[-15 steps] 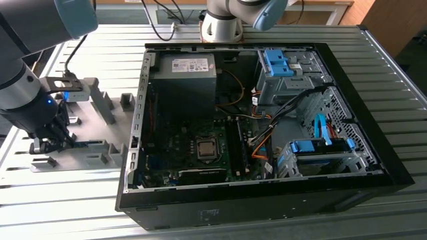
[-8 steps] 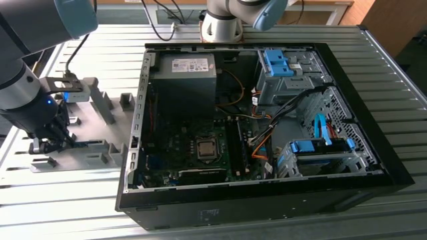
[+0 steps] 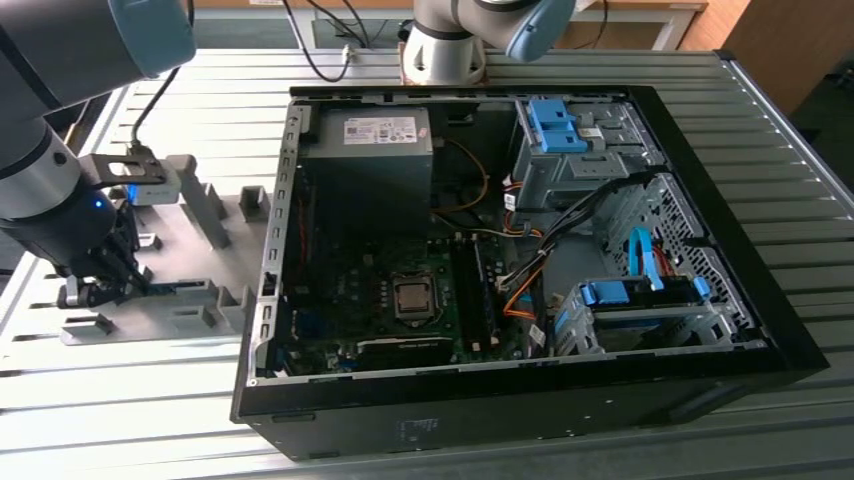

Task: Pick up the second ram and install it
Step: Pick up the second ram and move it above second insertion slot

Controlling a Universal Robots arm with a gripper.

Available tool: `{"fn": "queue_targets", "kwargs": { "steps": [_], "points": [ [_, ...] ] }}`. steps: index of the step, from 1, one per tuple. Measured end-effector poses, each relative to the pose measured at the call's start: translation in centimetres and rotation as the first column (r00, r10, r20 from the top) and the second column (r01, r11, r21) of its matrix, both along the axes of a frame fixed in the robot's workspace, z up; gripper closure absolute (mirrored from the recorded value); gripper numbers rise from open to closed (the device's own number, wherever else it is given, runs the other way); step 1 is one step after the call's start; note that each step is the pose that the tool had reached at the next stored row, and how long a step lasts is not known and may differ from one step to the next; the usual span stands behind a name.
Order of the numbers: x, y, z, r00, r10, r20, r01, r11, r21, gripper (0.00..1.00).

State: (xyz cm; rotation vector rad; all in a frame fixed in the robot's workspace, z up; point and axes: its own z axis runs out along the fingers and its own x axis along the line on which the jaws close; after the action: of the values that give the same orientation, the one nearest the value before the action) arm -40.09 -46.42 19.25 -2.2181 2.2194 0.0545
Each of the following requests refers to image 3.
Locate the black disk in blue carrier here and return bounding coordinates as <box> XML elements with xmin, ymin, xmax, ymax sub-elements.
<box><xmin>576</xmin><ymin>276</ymin><xmax>710</xmax><ymax>309</ymax></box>

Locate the black wire bundle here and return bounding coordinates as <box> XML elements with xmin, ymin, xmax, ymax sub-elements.
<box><xmin>496</xmin><ymin>169</ymin><xmax>652</xmax><ymax>294</ymax></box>

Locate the CPU socket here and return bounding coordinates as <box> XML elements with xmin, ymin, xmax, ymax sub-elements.
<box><xmin>389</xmin><ymin>272</ymin><xmax>441</xmax><ymax>326</ymax></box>

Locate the grey parts rack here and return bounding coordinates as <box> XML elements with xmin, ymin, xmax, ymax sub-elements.
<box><xmin>58</xmin><ymin>153</ymin><xmax>272</xmax><ymax>346</ymax></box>

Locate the orange wire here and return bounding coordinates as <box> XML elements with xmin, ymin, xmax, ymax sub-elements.
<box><xmin>503</xmin><ymin>272</ymin><xmax>546</xmax><ymax>320</ymax></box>

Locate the grey power supply white label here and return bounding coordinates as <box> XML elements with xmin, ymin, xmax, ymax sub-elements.
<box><xmin>296</xmin><ymin>105</ymin><xmax>436</xmax><ymax>236</ymax></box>

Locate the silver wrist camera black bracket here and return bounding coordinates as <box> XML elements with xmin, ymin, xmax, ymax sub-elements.
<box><xmin>76</xmin><ymin>152</ymin><xmax>183</xmax><ymax>207</ymax></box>

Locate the green motherboard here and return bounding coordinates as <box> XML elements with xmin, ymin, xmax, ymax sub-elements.
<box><xmin>279</xmin><ymin>232</ymin><xmax>535</xmax><ymax>374</ymax></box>

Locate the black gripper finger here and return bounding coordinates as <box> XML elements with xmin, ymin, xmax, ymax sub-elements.
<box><xmin>56</xmin><ymin>277</ymin><xmax>135</xmax><ymax>309</ymax></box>
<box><xmin>105</xmin><ymin>214</ymin><xmax>156</xmax><ymax>297</ymax></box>

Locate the yellow wire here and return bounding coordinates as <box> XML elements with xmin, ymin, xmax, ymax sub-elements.
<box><xmin>431</xmin><ymin>138</ymin><xmax>494</xmax><ymax>215</ymax></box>

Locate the light blue flat wire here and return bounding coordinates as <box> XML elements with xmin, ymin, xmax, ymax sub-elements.
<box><xmin>628</xmin><ymin>227</ymin><xmax>667</xmax><ymax>291</ymax></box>

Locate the black RAM slot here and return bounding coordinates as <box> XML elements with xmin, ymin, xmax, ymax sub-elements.
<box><xmin>448</xmin><ymin>233</ymin><xmax>484</xmax><ymax>354</ymax></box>

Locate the white framed desk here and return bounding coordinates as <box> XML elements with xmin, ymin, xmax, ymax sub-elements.
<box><xmin>285</xmin><ymin>0</ymin><xmax>710</xmax><ymax>51</ymax></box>

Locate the black open PC case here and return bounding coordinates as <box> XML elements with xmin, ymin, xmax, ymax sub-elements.
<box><xmin>229</xmin><ymin>84</ymin><xmax>832</xmax><ymax>464</ymax></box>

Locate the blue RAM stick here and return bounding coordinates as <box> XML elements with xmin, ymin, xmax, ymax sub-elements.
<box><xmin>136</xmin><ymin>282</ymin><xmax>205</xmax><ymax>297</ymax></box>

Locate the blue disk carrier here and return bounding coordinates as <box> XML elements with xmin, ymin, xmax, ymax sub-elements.
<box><xmin>526</xmin><ymin>99</ymin><xmax>592</xmax><ymax>154</ymax></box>

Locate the grey metal disk bay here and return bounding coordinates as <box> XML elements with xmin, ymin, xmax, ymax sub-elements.
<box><xmin>511</xmin><ymin>97</ymin><xmax>668</xmax><ymax>214</ymax></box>
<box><xmin>550</xmin><ymin>294</ymin><xmax>746</xmax><ymax>357</ymax></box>

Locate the black graphics card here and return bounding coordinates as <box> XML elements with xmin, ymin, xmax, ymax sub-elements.
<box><xmin>351</xmin><ymin>334</ymin><xmax>456</xmax><ymax>371</ymax></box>

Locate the black camera cable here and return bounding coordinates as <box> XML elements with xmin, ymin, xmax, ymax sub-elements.
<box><xmin>128</xmin><ymin>0</ymin><xmax>199</xmax><ymax>154</ymax></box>

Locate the brown wooden cabinet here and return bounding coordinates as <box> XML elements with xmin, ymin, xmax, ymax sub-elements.
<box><xmin>679</xmin><ymin>0</ymin><xmax>854</xmax><ymax>117</ymax></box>

